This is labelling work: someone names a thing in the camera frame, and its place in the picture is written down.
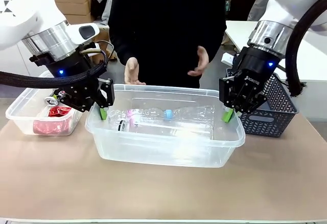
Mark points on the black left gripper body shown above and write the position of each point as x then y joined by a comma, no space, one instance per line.
69,65

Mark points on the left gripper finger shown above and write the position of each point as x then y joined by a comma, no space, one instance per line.
79,102
108,91

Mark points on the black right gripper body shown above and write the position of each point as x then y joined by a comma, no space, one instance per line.
255,65

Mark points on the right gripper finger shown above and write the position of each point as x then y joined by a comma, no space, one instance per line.
227,93
251,105

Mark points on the clear plastic container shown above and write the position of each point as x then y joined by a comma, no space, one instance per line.
166,153
18,116

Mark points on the person's right forearm black sleeve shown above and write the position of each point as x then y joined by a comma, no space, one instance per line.
122,45

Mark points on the person's left forearm black sleeve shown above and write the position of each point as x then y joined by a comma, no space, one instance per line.
215,37

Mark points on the dark grey perforated basket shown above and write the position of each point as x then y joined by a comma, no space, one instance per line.
268,123

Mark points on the person's right hand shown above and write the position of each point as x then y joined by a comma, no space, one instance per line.
132,71

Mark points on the person's left hand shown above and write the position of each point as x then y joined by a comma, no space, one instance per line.
201,61

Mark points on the crumpled red can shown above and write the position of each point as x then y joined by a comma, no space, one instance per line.
60,111

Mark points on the silver can end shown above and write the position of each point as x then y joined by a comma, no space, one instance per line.
51,100

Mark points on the white table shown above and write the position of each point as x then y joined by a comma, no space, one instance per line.
240,34

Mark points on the clear bottle with pink label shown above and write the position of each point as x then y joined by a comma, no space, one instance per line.
138,114

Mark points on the red drink can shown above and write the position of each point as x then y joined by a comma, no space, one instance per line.
49,128

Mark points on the flat cardboard box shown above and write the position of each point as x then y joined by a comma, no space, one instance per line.
74,7
78,19

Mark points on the clear bottle with blue cap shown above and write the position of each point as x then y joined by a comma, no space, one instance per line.
184,114

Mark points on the clear bottle with black print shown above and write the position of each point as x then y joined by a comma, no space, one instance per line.
148,128

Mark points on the bystander in grey trousers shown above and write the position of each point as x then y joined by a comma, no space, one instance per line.
259,1

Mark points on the person torso in black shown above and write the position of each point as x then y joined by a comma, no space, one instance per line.
166,17

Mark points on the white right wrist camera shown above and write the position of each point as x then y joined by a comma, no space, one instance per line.
228,59

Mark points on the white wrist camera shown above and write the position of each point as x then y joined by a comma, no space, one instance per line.
228,59
85,32

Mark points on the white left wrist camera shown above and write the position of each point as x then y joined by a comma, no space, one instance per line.
85,32

